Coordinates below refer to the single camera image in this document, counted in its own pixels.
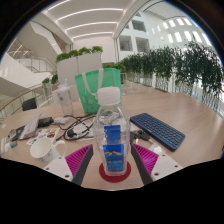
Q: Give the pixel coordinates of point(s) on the green tote bag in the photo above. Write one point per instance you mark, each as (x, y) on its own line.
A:
(87, 93)

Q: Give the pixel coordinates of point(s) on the white printed mug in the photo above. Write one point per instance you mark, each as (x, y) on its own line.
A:
(43, 149)

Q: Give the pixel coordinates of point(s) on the white planter with green plants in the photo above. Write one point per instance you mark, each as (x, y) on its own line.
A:
(80, 65)

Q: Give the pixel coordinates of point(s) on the colourful sticker sheet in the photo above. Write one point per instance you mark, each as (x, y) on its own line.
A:
(45, 134)

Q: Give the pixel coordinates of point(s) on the white charger block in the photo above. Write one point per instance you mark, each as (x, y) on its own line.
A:
(60, 120)

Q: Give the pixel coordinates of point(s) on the clear bottle with white cap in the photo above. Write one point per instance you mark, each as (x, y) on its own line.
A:
(111, 133)

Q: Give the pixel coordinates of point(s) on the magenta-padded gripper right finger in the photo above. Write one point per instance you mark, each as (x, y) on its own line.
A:
(163, 165)

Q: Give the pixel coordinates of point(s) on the dark blue keyboard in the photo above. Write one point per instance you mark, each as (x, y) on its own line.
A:
(158, 130)

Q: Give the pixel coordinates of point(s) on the clear tumbler with lid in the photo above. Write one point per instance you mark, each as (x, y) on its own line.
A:
(65, 100)

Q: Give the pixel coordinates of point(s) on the black power bank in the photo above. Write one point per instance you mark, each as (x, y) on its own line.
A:
(45, 121)

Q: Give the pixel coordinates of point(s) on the row of potted trees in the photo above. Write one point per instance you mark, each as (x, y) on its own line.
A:
(186, 65)

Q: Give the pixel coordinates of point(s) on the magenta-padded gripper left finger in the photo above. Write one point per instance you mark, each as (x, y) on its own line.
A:
(61, 166)

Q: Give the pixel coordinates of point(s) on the flat round red coaster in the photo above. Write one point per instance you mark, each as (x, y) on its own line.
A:
(115, 178)

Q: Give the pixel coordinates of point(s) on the black chair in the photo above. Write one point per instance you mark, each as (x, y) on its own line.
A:
(29, 104)

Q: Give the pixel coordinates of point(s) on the black car key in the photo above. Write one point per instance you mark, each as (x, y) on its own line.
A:
(142, 135)

